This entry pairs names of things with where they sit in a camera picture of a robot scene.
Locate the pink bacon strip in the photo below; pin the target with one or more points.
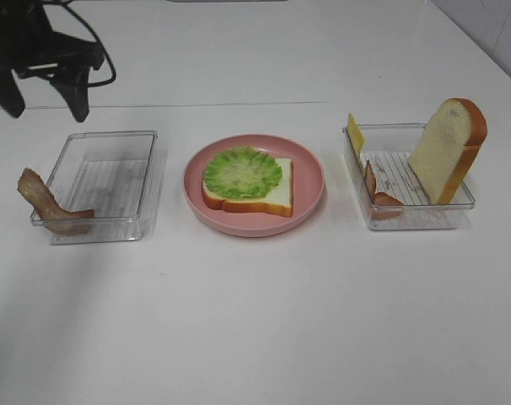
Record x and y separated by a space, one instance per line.
380 198

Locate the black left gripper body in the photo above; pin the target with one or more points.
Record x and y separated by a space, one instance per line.
30 47

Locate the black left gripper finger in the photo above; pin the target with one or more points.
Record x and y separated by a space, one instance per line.
74 91
11 99

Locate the brown bacon strip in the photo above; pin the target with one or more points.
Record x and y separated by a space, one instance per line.
44 202

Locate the yellow cheese slice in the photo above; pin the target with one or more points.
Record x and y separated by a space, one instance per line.
356 137

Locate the clear plastic tray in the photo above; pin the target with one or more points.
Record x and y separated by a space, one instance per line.
387 148
116 174

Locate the left clear plastic tray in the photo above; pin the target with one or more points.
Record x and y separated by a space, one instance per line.
116 174

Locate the right clear plastic tray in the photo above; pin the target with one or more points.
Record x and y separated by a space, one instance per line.
387 148

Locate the green lettuce leaf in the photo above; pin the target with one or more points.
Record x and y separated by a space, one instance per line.
244 173

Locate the pink round plate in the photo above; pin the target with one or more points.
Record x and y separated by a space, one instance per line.
308 187

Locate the bread slice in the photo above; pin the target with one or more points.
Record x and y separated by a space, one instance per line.
279 202
448 147

